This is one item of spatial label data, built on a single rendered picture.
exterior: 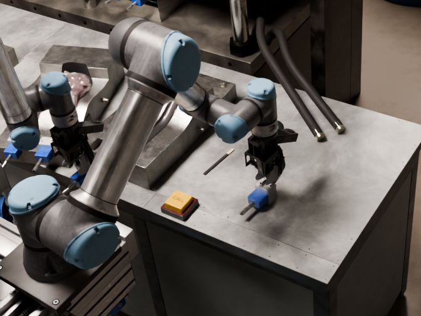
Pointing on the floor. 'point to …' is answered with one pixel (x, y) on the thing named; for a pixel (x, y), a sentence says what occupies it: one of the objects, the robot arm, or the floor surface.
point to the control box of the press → (321, 46)
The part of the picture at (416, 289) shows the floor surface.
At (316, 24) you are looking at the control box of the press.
